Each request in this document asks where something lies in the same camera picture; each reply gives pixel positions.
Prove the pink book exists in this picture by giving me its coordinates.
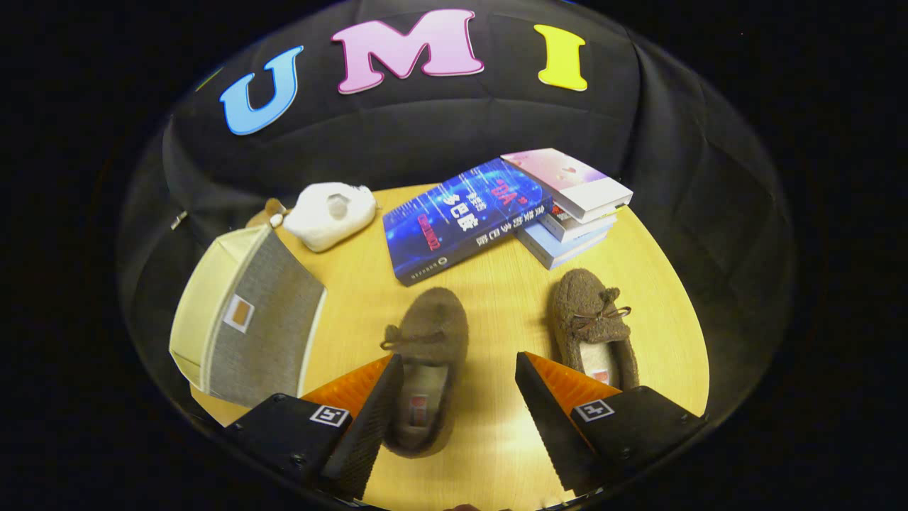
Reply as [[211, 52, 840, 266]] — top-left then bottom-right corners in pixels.
[[500, 148, 634, 222]]

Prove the white plush toy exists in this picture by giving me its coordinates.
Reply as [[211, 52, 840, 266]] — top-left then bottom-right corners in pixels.
[[282, 182, 378, 253]]

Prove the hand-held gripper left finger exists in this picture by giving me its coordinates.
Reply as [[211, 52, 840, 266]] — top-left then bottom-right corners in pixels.
[[226, 353, 405, 501]]

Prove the brown striped plush toy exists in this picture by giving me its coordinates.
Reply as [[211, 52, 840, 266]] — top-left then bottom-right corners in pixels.
[[245, 198, 290, 229]]

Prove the brown fuzzy shoe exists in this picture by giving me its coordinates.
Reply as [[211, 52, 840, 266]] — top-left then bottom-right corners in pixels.
[[546, 268, 641, 391], [381, 287, 470, 458]]

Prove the grey fabric storage box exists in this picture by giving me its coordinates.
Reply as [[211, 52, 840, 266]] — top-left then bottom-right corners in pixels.
[[169, 224, 328, 409]]

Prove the white book with red spine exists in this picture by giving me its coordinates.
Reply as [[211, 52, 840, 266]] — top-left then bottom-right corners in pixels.
[[539, 202, 618, 243]]

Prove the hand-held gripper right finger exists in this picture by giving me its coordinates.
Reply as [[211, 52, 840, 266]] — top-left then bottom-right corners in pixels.
[[514, 351, 708, 496]]

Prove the light blue book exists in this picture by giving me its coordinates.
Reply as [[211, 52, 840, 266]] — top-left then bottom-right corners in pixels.
[[516, 220, 611, 271]]

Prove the black backdrop cloth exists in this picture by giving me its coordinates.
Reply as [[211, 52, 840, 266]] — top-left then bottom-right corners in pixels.
[[117, 0, 795, 427]]

